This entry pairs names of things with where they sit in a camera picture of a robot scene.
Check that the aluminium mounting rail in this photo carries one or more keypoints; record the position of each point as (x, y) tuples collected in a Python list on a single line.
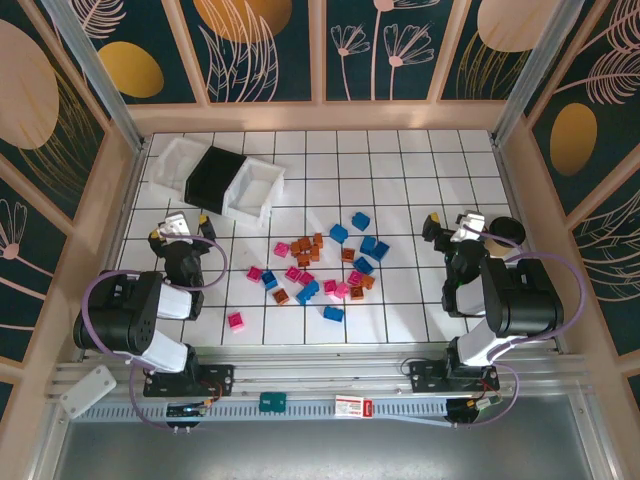
[(320, 375)]

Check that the small green block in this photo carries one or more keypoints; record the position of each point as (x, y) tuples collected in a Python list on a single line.
[(273, 402)]

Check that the aluminium frame post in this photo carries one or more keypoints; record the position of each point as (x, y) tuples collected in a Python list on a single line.
[(107, 95), (525, 75)]

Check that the orange lego brick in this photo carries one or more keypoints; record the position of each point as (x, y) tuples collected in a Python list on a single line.
[(314, 252), (348, 254), (305, 244), (303, 260), (357, 293), (296, 246), (281, 296), (318, 239), (368, 281)]

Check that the white plastic plate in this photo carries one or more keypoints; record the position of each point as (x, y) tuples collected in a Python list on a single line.
[(87, 391)]

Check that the black plastic bin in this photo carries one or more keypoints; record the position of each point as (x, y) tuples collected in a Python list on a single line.
[(212, 180)]

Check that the paper cup with black lid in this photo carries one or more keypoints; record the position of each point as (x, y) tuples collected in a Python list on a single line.
[(507, 230)]

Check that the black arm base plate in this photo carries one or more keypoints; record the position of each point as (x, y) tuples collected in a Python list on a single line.
[(220, 374), (425, 375)]

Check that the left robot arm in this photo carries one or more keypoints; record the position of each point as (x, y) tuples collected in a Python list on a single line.
[(130, 315)]

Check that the small black circuit board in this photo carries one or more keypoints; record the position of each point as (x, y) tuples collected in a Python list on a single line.
[(462, 411), (185, 410)]

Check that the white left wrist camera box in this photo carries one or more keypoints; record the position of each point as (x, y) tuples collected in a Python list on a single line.
[(175, 224)]

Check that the red and white label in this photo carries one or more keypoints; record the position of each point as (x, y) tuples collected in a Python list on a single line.
[(354, 406)]

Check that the white plastic bin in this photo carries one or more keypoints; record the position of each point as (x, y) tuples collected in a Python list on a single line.
[(172, 170), (255, 197)]

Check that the pink lego brick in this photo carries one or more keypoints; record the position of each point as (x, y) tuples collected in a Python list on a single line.
[(281, 249), (254, 274), (330, 286), (355, 278), (306, 278), (236, 321), (292, 273), (342, 291)]

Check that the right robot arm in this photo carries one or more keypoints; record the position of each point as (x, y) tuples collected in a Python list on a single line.
[(525, 300)]

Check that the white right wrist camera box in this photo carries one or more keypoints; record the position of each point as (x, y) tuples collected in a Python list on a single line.
[(470, 224)]

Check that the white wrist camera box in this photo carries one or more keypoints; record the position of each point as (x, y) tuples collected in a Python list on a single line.
[(470, 224), (175, 224)]

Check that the long blue lego brick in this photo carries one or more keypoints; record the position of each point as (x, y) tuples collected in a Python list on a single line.
[(307, 292)]

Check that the grey metal base panel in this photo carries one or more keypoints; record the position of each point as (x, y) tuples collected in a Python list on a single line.
[(320, 450)]

